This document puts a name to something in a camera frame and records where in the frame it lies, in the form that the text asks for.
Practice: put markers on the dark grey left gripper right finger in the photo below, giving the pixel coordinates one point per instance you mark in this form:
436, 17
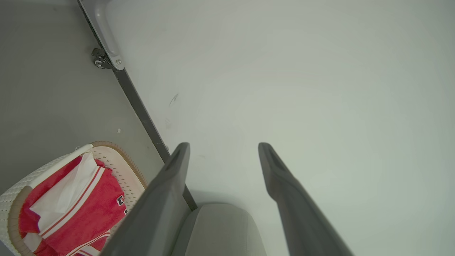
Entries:
298, 213

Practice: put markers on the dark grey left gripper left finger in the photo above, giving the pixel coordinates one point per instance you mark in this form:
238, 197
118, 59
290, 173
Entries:
156, 213

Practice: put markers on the red white sports jersey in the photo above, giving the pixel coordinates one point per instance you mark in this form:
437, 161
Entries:
96, 209

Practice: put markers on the grey fabric sofa cushion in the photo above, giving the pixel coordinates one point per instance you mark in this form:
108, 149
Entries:
220, 231

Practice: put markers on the white perforated laundry basket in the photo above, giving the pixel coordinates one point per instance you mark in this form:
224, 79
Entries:
121, 167

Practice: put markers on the black baseboard strip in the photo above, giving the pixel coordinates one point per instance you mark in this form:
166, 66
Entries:
142, 113

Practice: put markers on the small black caster wheel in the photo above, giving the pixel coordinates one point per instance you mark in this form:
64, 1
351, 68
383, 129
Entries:
100, 59

